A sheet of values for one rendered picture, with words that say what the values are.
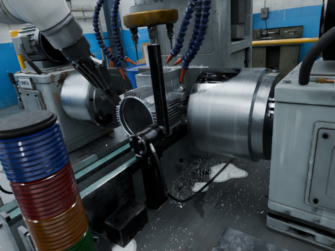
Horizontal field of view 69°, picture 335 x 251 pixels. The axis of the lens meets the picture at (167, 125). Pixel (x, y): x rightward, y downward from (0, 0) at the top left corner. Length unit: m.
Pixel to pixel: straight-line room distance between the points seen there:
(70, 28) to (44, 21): 0.06
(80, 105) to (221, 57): 0.55
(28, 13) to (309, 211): 0.76
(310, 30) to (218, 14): 4.88
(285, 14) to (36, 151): 5.70
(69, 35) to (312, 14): 5.33
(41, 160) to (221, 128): 0.45
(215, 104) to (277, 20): 5.29
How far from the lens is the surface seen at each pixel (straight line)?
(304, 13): 5.77
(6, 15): 0.78
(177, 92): 0.84
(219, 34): 0.94
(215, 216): 0.72
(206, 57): 0.97
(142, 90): 0.80
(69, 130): 1.18
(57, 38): 0.68
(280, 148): 0.57
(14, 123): 0.27
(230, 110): 0.60
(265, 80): 0.63
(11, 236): 0.73
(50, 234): 0.30
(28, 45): 1.26
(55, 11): 0.66
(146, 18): 0.78
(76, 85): 1.01
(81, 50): 0.70
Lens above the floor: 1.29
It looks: 22 degrees down
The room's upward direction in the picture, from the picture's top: 7 degrees counter-clockwise
